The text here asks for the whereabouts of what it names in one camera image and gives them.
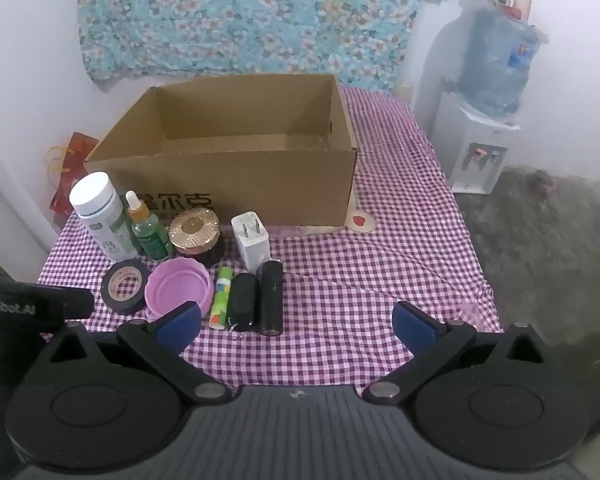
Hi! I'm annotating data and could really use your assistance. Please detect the blue water jug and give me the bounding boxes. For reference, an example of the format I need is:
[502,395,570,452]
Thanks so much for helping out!
[457,7,548,116]

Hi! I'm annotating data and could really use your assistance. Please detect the white water dispenser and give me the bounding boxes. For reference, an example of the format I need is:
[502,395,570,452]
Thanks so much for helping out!
[432,92,523,195]

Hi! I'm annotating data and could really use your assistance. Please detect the pink plastic bowl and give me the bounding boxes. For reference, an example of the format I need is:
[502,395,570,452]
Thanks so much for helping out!
[145,257,215,322]

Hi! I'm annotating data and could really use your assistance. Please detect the black tape roll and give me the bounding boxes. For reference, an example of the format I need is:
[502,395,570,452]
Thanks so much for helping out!
[100,259,151,316]

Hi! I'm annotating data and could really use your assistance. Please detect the purple checked tablecloth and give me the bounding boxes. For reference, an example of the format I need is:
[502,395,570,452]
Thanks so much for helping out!
[37,85,505,396]

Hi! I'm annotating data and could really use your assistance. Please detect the green dropper bottle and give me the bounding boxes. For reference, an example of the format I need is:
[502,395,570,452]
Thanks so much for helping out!
[125,191,175,262]

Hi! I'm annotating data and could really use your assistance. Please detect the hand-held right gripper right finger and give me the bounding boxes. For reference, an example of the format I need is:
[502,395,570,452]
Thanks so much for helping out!
[362,301,551,403]

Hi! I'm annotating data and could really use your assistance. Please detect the blue floral cloth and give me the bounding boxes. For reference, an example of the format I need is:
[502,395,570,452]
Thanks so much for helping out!
[75,0,453,96]

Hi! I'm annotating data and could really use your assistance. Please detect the red gift bag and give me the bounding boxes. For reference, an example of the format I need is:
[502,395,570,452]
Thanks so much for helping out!
[47,132,101,216]

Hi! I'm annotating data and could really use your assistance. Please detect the gold lid cosmetic jar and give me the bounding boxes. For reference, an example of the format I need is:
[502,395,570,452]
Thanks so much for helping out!
[168,208,226,267]

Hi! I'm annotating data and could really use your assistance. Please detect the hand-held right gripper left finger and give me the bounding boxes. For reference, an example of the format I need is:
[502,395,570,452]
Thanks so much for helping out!
[45,300,233,403]

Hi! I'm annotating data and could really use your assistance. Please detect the brown cardboard box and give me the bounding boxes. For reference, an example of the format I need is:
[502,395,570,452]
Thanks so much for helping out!
[83,73,358,228]

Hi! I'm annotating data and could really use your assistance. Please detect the green lip balm stick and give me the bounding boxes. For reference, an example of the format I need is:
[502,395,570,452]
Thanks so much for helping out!
[209,266,234,330]

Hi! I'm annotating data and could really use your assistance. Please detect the white charger plug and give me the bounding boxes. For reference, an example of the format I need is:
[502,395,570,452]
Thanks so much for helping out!
[231,211,271,273]

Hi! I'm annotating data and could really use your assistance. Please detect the white plastic bottle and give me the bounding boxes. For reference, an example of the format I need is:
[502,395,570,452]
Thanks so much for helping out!
[70,171,141,262]

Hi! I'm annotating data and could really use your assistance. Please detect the tall black cylinder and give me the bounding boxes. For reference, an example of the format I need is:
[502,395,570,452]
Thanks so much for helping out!
[256,259,285,337]

